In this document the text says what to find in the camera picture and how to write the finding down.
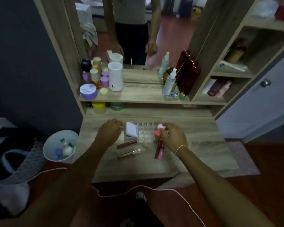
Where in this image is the person's left hand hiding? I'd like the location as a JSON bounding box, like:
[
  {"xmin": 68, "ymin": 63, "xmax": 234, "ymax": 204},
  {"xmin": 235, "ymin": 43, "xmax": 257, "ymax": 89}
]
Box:
[{"xmin": 95, "ymin": 119, "xmax": 124, "ymax": 149}]

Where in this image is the person's right hand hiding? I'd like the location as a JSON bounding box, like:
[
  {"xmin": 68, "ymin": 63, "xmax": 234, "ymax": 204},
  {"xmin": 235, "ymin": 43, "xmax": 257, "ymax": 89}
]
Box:
[{"xmin": 157, "ymin": 123, "xmax": 189, "ymax": 154}]

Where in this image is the pink lip gloss tube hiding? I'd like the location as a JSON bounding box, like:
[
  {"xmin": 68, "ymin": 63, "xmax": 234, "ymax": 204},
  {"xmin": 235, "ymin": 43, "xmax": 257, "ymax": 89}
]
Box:
[{"xmin": 157, "ymin": 124, "xmax": 165, "ymax": 160}]

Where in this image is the red lip gloss tube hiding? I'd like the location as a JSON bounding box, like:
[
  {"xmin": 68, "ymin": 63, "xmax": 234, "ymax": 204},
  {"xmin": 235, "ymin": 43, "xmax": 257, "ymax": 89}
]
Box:
[{"xmin": 154, "ymin": 130, "xmax": 164, "ymax": 160}]

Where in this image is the person's left forearm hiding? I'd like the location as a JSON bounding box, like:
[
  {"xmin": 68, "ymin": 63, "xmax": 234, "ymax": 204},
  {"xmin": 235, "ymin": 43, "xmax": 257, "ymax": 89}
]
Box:
[{"xmin": 0, "ymin": 139, "xmax": 109, "ymax": 227}]

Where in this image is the person's right forearm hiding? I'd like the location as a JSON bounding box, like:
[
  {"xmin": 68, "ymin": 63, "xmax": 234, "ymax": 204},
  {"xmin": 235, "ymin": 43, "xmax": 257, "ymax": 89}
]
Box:
[{"xmin": 176, "ymin": 146, "xmax": 278, "ymax": 227}]

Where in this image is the white compact case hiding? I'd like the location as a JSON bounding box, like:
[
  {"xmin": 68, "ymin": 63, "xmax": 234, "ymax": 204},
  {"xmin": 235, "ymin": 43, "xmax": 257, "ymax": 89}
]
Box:
[{"xmin": 125, "ymin": 122, "xmax": 139, "ymax": 140}]

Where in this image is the clear acrylic organizer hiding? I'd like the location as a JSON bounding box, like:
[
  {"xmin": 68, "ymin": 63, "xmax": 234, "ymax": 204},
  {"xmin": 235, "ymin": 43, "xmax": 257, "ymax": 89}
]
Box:
[{"xmin": 124, "ymin": 121, "xmax": 162, "ymax": 143}]

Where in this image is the green jar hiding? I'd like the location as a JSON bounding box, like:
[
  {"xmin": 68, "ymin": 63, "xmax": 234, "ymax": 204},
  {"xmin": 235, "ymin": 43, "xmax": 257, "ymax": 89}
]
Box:
[{"xmin": 109, "ymin": 102, "xmax": 124, "ymax": 111}]

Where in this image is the brown lipstick tube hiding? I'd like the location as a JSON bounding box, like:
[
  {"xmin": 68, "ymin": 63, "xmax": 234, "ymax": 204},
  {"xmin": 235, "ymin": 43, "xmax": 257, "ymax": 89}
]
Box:
[{"xmin": 116, "ymin": 140, "xmax": 138, "ymax": 149}]

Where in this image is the gold lip gloss tube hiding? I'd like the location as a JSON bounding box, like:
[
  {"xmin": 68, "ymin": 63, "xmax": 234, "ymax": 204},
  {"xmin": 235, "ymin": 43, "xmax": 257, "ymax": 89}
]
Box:
[{"xmin": 118, "ymin": 148, "xmax": 141, "ymax": 160}]

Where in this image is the wooden vanity table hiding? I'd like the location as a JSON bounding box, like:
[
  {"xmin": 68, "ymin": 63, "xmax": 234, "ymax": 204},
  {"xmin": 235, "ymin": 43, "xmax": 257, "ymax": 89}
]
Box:
[{"xmin": 33, "ymin": 0, "xmax": 284, "ymax": 183}]

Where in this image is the purple round jar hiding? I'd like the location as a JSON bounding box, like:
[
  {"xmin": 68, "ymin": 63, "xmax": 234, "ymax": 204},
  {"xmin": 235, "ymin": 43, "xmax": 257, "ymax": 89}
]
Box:
[{"xmin": 80, "ymin": 84, "xmax": 98, "ymax": 100}]

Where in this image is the clear spray bottle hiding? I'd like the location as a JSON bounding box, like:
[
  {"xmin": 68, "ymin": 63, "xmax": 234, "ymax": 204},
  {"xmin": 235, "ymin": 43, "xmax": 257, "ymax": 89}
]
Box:
[{"xmin": 162, "ymin": 68, "xmax": 177, "ymax": 97}]

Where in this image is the white cylindrical humidifier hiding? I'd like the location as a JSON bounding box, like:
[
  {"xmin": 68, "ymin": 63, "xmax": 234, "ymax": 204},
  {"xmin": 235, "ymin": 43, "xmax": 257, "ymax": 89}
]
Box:
[{"xmin": 108, "ymin": 61, "xmax": 124, "ymax": 92}]

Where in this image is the amber bottle with white cap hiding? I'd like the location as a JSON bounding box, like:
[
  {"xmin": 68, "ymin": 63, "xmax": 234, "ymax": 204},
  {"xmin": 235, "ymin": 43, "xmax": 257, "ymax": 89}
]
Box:
[{"xmin": 90, "ymin": 69, "xmax": 101, "ymax": 89}]

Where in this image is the dark red tube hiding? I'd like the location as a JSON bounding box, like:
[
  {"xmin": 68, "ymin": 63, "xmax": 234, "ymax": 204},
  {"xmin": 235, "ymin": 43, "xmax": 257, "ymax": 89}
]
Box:
[{"xmin": 207, "ymin": 79, "xmax": 224, "ymax": 97}]

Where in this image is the black box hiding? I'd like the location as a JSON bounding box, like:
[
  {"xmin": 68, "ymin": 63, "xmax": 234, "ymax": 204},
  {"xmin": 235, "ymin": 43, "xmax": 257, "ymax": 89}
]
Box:
[{"xmin": 80, "ymin": 58, "xmax": 92, "ymax": 73}]

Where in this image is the white trash bin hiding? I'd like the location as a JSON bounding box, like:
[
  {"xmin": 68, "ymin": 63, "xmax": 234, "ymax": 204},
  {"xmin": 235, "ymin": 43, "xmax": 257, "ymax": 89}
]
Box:
[{"xmin": 43, "ymin": 130, "xmax": 79, "ymax": 164}]

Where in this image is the mirror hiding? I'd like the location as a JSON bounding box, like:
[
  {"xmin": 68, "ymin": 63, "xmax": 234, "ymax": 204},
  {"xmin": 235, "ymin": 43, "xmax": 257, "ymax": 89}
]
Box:
[{"xmin": 63, "ymin": 0, "xmax": 219, "ymax": 85}]

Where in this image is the white flat tube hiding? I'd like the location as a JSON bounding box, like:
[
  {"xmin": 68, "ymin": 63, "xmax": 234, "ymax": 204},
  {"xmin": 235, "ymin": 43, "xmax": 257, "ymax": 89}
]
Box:
[{"xmin": 219, "ymin": 60, "xmax": 248, "ymax": 73}]

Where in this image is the white cabinet door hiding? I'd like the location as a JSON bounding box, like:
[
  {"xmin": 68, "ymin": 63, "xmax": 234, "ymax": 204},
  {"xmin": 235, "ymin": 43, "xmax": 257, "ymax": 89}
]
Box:
[{"xmin": 215, "ymin": 47, "xmax": 284, "ymax": 143}]

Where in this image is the brown bottle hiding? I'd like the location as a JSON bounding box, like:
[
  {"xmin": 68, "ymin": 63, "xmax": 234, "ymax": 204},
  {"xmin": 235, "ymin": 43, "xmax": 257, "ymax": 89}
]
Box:
[{"xmin": 224, "ymin": 44, "xmax": 247, "ymax": 64}]

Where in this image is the black and grey bag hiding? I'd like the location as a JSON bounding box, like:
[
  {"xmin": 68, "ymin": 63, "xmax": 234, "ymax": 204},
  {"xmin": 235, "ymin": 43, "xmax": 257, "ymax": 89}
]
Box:
[{"xmin": 0, "ymin": 118, "xmax": 49, "ymax": 219}]

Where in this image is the clear plastic bag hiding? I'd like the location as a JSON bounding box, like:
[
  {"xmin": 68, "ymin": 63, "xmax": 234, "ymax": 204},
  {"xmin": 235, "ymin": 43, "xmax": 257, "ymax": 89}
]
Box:
[{"xmin": 253, "ymin": 0, "xmax": 279, "ymax": 19}]

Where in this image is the thin gold bracelet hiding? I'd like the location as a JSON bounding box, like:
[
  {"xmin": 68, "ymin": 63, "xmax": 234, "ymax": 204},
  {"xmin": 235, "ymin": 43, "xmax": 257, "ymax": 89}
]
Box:
[{"xmin": 174, "ymin": 144, "xmax": 189, "ymax": 155}]

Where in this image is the white cable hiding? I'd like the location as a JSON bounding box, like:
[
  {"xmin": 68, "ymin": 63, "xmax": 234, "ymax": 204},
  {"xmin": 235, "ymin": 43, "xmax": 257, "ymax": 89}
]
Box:
[{"xmin": 26, "ymin": 167, "xmax": 207, "ymax": 227}]

